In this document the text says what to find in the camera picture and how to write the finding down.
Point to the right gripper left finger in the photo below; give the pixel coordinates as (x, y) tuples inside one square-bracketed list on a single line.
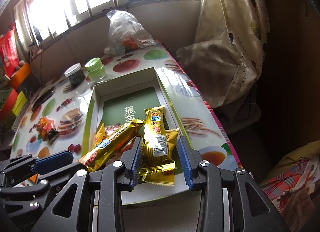
[(72, 209)]

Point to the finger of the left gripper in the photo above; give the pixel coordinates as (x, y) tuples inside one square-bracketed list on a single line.
[(49, 181), (37, 164)]

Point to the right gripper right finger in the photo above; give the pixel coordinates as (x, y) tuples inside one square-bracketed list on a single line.
[(230, 200)]

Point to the gold rice snack bar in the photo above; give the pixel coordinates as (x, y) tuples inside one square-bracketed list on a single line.
[(108, 147)]

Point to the orange snack pouch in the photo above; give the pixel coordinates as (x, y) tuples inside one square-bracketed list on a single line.
[(44, 125)]

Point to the red black candy packet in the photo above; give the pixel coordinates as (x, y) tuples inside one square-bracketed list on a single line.
[(52, 135)]

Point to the striped black white box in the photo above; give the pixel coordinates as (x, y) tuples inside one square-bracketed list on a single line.
[(19, 117)]

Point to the yellow packet in box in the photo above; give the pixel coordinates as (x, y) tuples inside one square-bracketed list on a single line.
[(99, 136)]

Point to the orange red packet in box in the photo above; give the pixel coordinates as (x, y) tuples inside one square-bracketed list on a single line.
[(109, 130)]

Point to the red textured box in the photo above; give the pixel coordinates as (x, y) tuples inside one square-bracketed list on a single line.
[(8, 100)]

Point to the colourful patterned blanket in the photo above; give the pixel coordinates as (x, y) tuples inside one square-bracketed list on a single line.
[(293, 186)]

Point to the black smartphone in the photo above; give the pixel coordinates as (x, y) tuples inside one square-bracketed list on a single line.
[(44, 97)]

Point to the yellow green box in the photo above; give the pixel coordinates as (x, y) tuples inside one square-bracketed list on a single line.
[(19, 104)]

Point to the small gold packet in box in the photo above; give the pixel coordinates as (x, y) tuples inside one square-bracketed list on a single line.
[(171, 136)]

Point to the white green cardboard box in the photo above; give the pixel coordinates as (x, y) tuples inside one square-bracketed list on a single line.
[(122, 99)]

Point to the orange storage box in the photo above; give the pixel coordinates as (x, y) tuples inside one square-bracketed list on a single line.
[(19, 77)]

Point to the dark jar white lid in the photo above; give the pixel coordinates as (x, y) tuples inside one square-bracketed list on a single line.
[(75, 75)]

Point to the green jar green lid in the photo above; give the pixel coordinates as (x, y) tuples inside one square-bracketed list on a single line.
[(96, 70)]

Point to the red printed carton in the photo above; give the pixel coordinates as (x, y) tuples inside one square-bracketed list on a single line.
[(9, 55)]

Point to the clear plastic bag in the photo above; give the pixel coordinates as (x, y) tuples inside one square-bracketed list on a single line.
[(125, 34)]

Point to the cream patterned curtain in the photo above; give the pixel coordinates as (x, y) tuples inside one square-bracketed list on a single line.
[(227, 55)]

